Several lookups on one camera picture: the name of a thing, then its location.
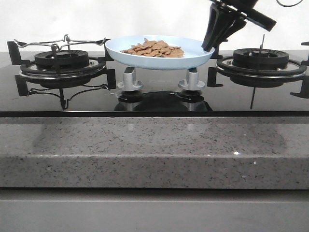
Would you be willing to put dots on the light blue plate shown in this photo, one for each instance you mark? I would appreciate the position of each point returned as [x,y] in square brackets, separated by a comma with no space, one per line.
[194,55]

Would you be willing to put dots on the black glass gas cooktop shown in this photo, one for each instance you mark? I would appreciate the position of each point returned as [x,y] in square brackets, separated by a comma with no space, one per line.
[225,94]

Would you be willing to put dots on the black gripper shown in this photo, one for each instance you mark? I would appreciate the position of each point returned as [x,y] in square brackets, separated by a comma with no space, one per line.
[228,17]

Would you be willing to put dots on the black gas burner head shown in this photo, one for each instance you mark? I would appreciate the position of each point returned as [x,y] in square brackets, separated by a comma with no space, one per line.
[267,59]
[67,59]

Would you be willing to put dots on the silver stove knob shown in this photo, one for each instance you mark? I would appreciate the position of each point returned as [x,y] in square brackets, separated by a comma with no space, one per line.
[130,82]
[192,81]

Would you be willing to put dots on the brown meat slices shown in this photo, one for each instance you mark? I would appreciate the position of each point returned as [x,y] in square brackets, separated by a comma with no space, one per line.
[159,49]

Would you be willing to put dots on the black pan support grate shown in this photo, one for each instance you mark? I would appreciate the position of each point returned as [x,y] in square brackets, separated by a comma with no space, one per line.
[29,70]
[295,71]

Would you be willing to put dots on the grey cabinet front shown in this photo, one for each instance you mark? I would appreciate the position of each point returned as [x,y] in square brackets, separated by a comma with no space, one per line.
[152,210]

